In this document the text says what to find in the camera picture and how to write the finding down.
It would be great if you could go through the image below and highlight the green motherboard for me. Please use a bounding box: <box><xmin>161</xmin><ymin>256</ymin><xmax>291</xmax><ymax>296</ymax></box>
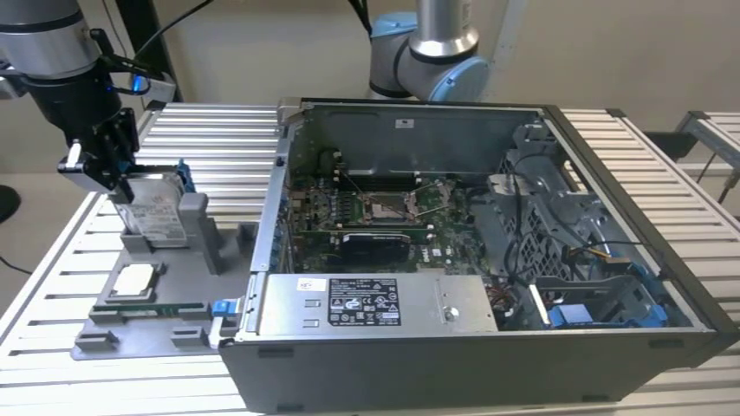
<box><xmin>285</xmin><ymin>172</ymin><xmax>491</xmax><ymax>275</ymax></box>

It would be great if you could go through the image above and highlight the grey metal disk bay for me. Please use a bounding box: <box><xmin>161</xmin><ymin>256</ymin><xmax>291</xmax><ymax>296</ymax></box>
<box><xmin>469</xmin><ymin>146</ymin><xmax>666</xmax><ymax>331</ymax></box>

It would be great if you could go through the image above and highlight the red wire bundle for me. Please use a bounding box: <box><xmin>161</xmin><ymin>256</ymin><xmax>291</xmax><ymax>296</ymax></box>
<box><xmin>486</xmin><ymin>283</ymin><xmax>517</xmax><ymax>318</ymax></box>

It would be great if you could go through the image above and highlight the CPU socket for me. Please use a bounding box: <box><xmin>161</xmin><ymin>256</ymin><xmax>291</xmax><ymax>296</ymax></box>
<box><xmin>355</xmin><ymin>190</ymin><xmax>422</xmax><ymax>225</ymax></box>

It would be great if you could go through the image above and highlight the open dark grey PC case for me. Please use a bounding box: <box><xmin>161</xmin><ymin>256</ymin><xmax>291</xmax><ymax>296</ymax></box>
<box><xmin>217</xmin><ymin>97</ymin><xmax>740</xmax><ymax>415</ymax></box>

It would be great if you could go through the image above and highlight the black graphics card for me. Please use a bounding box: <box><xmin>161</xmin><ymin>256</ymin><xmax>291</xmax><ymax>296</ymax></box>
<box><xmin>337</xmin><ymin>232</ymin><xmax>413</xmax><ymax>266</ymax></box>

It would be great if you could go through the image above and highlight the black upright post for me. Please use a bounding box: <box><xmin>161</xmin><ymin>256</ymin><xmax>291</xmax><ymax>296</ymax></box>
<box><xmin>113</xmin><ymin>0</ymin><xmax>183</xmax><ymax>103</ymax></box>

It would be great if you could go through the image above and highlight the grey parts rack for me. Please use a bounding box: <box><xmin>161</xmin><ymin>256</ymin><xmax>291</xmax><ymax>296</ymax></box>
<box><xmin>69</xmin><ymin>192</ymin><xmax>259</xmax><ymax>361</ymax></box>

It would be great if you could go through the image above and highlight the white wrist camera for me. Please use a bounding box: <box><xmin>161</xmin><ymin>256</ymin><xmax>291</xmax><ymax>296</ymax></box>
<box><xmin>130</xmin><ymin>72</ymin><xmax>177</xmax><ymax>104</ymax></box>

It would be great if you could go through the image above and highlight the silver CPU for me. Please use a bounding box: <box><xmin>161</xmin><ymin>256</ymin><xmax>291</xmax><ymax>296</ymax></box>
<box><xmin>110</xmin><ymin>263</ymin><xmax>158</xmax><ymax>296</ymax></box>

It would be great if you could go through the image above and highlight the hard disk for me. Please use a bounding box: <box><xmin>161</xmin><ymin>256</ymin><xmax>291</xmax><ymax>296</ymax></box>
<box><xmin>110</xmin><ymin>159</ymin><xmax>195</xmax><ymax>251</ymax></box>
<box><xmin>545</xmin><ymin>302</ymin><xmax>671</xmax><ymax>330</ymax></box>

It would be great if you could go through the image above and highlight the black round base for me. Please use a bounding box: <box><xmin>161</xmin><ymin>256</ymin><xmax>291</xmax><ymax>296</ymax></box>
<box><xmin>0</xmin><ymin>185</ymin><xmax>22</xmax><ymax>224</ymax></box>

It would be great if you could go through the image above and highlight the silver power supply unit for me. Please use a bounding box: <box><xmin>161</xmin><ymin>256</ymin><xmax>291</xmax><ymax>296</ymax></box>
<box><xmin>257</xmin><ymin>273</ymin><xmax>499</xmax><ymax>337</ymax></box>

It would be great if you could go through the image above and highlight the green RAM stick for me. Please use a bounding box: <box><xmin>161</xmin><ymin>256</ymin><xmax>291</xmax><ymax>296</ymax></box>
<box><xmin>94</xmin><ymin>302</ymin><xmax>209</xmax><ymax>317</ymax></box>

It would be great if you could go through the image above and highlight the thin black floor cable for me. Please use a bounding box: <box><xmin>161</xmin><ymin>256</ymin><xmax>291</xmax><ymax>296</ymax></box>
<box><xmin>0</xmin><ymin>255</ymin><xmax>33</xmax><ymax>276</ymax></box>

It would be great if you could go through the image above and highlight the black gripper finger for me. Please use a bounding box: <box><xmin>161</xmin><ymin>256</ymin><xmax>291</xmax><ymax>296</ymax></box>
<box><xmin>79</xmin><ymin>124</ymin><xmax>138</xmax><ymax>205</ymax></box>
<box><xmin>117</xmin><ymin>109</ymin><xmax>141</xmax><ymax>169</ymax></box>

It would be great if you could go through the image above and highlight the blue case latch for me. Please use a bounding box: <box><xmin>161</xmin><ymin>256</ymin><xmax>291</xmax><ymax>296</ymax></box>
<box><xmin>210</xmin><ymin>299</ymin><xmax>239</xmax><ymax>320</ymax></box>

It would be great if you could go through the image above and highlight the yellow and black power wire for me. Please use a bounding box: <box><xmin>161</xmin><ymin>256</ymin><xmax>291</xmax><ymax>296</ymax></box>
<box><xmin>565</xmin><ymin>245</ymin><xmax>631</xmax><ymax>266</ymax></box>

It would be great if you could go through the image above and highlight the black cable behind arm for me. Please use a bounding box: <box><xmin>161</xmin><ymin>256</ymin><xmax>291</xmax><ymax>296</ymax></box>
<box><xmin>343</xmin><ymin>0</ymin><xmax>374</xmax><ymax>34</ymax></box>

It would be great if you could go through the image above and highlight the aluminium slat side table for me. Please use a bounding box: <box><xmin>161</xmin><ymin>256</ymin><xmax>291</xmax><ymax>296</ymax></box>
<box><xmin>673</xmin><ymin>110</ymin><xmax>740</xmax><ymax>175</ymax></box>

